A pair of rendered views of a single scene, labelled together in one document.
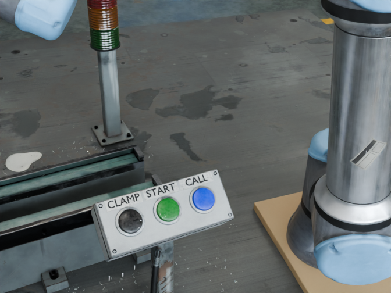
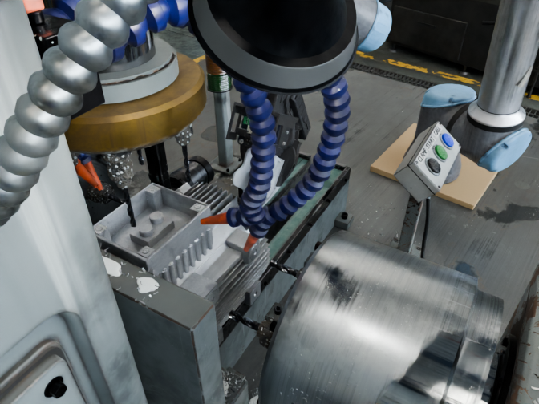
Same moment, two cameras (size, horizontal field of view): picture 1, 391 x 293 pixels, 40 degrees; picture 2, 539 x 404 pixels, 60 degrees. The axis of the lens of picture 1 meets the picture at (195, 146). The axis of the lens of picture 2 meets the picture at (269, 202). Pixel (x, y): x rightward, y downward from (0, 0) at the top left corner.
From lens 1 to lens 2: 0.70 m
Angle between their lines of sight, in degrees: 27
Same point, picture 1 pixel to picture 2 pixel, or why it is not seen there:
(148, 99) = not seen: hidden behind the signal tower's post
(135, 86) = (199, 128)
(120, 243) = (437, 181)
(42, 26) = (381, 38)
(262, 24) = not seen: hidden behind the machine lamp
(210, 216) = (454, 149)
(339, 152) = (507, 82)
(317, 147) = (442, 99)
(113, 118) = (228, 150)
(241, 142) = (315, 137)
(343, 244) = (512, 140)
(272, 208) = (384, 164)
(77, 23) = not seen: outside the picture
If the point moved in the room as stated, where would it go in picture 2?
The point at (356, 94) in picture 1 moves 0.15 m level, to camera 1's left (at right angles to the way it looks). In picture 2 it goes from (528, 38) to (476, 54)
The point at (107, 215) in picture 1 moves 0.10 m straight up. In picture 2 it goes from (423, 167) to (435, 115)
